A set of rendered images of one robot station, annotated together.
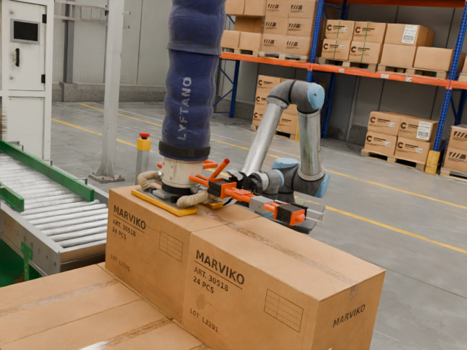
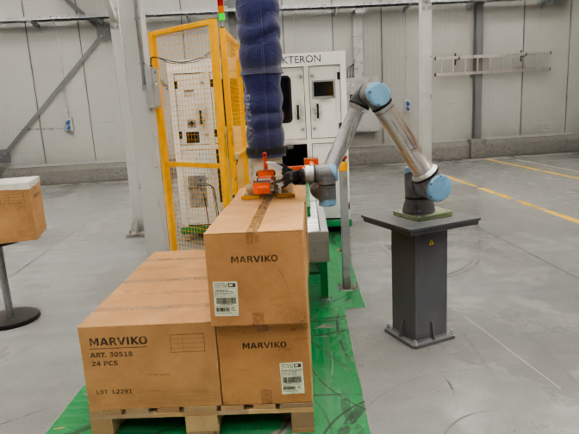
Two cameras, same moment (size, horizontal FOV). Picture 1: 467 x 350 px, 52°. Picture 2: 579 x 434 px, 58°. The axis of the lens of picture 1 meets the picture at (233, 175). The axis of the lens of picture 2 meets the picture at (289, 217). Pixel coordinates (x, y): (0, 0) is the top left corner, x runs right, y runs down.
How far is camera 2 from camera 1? 2.08 m
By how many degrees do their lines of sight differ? 47
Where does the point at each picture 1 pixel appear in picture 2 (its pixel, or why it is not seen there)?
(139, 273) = not seen: hidden behind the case
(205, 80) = (259, 94)
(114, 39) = (422, 83)
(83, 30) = (494, 81)
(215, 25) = (258, 51)
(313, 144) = (398, 142)
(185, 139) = (252, 142)
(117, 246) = not seen: hidden behind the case
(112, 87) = (424, 129)
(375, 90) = not seen: outside the picture
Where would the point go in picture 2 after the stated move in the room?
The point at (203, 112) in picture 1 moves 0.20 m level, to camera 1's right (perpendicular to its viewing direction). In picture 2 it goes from (261, 120) to (286, 119)
